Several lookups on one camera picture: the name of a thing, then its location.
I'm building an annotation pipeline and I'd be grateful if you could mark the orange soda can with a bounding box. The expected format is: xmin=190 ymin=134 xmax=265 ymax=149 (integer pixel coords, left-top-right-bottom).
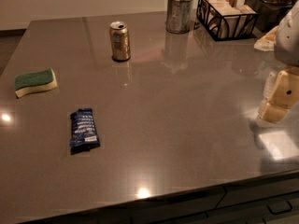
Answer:
xmin=109 ymin=21 xmax=131 ymax=62

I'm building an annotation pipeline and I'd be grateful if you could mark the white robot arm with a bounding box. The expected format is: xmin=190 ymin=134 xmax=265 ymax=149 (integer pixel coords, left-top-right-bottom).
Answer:
xmin=258 ymin=1 xmax=299 ymax=123

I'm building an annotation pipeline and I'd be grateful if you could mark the cream packet on table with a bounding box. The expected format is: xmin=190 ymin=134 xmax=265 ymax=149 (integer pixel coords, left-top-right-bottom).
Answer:
xmin=254 ymin=26 xmax=278 ymax=51

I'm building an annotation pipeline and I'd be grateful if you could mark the dark dispenser with snacks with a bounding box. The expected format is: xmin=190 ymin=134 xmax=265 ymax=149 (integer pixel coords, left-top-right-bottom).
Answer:
xmin=245 ymin=0 xmax=297 ymax=32

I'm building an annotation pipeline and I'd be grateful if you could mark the blue snack wrapper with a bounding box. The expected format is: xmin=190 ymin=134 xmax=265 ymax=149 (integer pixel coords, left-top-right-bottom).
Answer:
xmin=69 ymin=108 xmax=100 ymax=155

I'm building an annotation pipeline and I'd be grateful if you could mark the green and yellow sponge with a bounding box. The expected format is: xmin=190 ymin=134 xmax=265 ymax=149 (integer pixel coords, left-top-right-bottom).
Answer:
xmin=15 ymin=68 xmax=57 ymax=98

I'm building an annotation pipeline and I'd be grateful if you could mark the black wire napkin holder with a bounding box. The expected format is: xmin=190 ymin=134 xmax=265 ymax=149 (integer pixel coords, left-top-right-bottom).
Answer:
xmin=196 ymin=0 xmax=258 ymax=41

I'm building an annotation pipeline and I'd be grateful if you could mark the black drawer handle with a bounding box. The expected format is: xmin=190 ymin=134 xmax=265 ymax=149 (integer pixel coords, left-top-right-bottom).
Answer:
xmin=267 ymin=201 xmax=293 ymax=216

